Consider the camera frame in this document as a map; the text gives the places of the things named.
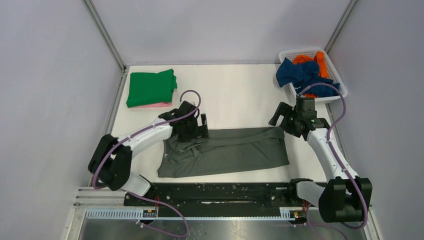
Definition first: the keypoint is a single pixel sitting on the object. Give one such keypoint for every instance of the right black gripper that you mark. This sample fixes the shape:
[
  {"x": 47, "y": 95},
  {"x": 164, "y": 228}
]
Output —
[{"x": 285, "y": 110}]

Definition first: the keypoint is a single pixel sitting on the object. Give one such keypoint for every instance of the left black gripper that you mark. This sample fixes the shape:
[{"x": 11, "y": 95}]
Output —
[{"x": 183, "y": 137}]

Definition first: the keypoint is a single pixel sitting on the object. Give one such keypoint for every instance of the grey t-shirt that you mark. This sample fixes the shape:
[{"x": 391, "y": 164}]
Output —
[{"x": 225, "y": 151}]

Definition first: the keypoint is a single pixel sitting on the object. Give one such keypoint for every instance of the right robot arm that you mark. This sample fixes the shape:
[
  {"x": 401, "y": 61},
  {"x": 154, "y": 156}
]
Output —
[{"x": 346, "y": 196}]

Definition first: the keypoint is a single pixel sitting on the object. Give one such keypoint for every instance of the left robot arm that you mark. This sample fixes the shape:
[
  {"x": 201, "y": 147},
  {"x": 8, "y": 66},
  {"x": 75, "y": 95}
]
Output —
[{"x": 112, "y": 158}]

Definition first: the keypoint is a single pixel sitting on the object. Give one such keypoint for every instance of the folded pink t-shirt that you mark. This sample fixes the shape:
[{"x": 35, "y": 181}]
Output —
[{"x": 156, "y": 105}]

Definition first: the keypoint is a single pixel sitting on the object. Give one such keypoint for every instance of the blue t-shirt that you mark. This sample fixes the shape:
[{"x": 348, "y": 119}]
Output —
[{"x": 288, "y": 73}]

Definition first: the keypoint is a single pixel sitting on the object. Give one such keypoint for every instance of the white plastic basket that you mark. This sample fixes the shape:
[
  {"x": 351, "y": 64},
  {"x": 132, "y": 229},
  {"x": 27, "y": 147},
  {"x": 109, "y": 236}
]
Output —
[{"x": 311, "y": 52}]

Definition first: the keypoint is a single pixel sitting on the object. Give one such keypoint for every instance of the orange t-shirt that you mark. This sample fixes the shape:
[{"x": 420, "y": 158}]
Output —
[{"x": 319, "y": 63}]

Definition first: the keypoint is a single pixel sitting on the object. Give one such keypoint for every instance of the folded green t-shirt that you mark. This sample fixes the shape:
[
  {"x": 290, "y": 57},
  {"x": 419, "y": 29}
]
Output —
[{"x": 149, "y": 88}]

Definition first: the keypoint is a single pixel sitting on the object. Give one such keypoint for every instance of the white slotted cable duct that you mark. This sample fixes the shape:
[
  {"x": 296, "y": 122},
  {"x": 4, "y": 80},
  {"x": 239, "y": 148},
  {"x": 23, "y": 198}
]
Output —
[{"x": 150, "y": 214}]

